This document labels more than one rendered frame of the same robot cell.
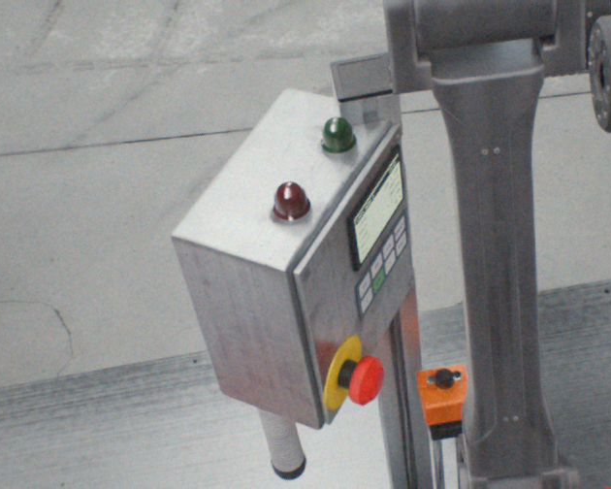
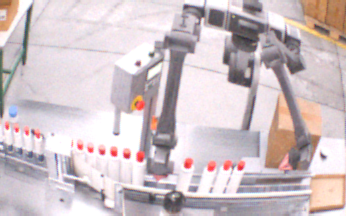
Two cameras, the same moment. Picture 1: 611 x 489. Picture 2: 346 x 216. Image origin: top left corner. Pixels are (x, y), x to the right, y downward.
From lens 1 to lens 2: 1.80 m
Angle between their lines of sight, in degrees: 5
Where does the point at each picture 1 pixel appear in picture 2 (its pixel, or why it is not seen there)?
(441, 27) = (172, 40)
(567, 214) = (236, 125)
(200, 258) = (118, 68)
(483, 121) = (175, 57)
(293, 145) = (142, 53)
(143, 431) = (78, 125)
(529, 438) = (169, 123)
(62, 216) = (56, 70)
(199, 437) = (91, 131)
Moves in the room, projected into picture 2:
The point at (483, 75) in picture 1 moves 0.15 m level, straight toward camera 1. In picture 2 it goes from (177, 49) to (164, 76)
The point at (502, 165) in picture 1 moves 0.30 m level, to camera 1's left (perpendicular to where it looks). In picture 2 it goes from (177, 65) to (92, 59)
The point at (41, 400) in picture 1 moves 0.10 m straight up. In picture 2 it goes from (58, 109) to (58, 94)
